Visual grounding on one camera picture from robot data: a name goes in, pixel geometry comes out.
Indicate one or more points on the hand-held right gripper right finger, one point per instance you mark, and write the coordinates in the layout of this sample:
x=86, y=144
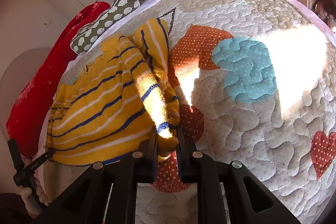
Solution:
x=181, y=145

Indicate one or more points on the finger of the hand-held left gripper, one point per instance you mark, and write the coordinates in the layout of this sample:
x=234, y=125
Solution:
x=13, y=153

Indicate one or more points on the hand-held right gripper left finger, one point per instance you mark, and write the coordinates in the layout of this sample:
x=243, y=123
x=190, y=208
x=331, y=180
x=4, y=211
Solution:
x=153, y=144

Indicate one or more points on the yellow striped knit sweater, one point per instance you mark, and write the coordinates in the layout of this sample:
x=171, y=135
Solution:
x=105, y=108

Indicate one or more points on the person's left hand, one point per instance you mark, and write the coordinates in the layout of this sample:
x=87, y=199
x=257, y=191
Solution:
x=39, y=193

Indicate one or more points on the quilted patchwork bedspread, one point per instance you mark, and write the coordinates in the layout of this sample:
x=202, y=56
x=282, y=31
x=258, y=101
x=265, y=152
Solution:
x=249, y=134

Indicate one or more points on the red quilt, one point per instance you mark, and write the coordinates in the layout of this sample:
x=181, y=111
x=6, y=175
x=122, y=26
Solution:
x=39, y=82

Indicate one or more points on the white arched headboard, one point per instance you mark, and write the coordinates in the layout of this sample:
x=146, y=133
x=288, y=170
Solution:
x=18, y=77

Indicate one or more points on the green sheep print pillow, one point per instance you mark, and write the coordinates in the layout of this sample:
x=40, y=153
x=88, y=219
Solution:
x=105, y=22

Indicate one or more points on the white wall socket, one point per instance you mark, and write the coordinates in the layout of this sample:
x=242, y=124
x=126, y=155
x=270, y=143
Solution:
x=48, y=23

